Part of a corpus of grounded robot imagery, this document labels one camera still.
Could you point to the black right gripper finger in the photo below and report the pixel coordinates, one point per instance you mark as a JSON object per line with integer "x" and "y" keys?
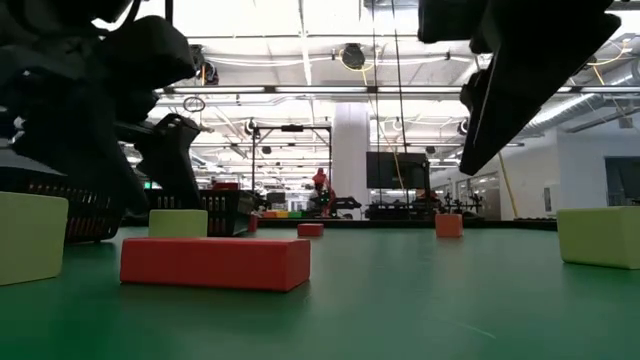
{"x": 472, "y": 95}
{"x": 530, "y": 75}

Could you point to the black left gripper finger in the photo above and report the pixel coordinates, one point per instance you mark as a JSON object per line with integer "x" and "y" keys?
{"x": 167, "y": 160}
{"x": 75, "y": 135}

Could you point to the orange foam block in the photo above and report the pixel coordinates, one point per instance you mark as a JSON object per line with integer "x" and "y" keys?
{"x": 449, "y": 226}

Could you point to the light green foam block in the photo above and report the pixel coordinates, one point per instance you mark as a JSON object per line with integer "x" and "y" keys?
{"x": 177, "y": 223}
{"x": 30, "y": 240}
{"x": 600, "y": 237}

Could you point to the black slatted plastic basket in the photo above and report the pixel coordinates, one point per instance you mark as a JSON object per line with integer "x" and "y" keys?
{"x": 225, "y": 212}

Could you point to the long red foam block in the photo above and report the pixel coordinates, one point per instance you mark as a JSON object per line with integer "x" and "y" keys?
{"x": 215, "y": 262}

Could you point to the black monitor screen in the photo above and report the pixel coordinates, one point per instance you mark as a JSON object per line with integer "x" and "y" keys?
{"x": 385, "y": 170}

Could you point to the white building column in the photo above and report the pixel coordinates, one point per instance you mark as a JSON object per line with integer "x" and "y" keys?
{"x": 350, "y": 150}

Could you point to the black background workstation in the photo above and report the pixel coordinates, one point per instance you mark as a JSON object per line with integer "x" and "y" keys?
{"x": 400, "y": 210}

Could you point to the long ceiling light bar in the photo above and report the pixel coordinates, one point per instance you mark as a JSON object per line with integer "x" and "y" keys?
{"x": 320, "y": 89}

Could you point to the person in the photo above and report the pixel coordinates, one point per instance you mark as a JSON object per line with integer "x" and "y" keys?
{"x": 321, "y": 187}

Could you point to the small red foam block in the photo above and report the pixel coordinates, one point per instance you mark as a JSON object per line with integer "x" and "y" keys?
{"x": 310, "y": 230}

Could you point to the black gantry frame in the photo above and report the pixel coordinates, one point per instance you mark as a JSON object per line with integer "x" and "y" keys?
{"x": 292, "y": 128}

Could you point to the dark wall window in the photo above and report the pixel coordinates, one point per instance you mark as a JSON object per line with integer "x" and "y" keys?
{"x": 622, "y": 180}

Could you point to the black table frame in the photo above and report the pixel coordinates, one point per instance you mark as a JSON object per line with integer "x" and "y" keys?
{"x": 390, "y": 224}

